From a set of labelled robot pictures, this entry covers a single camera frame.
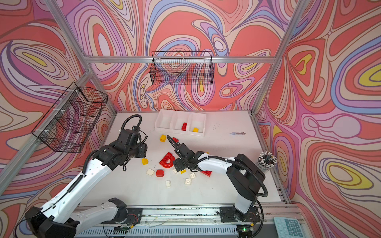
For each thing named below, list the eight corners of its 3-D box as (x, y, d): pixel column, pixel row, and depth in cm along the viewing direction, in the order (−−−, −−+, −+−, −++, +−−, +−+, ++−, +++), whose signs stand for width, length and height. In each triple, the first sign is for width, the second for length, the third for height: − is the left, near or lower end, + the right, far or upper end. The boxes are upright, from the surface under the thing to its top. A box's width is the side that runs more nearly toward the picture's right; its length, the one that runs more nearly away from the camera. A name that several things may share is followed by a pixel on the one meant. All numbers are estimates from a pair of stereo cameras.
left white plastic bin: (155, 132, 108) (154, 127, 103) (159, 114, 120) (157, 109, 115) (175, 132, 108) (174, 127, 103) (177, 114, 120) (176, 109, 115)
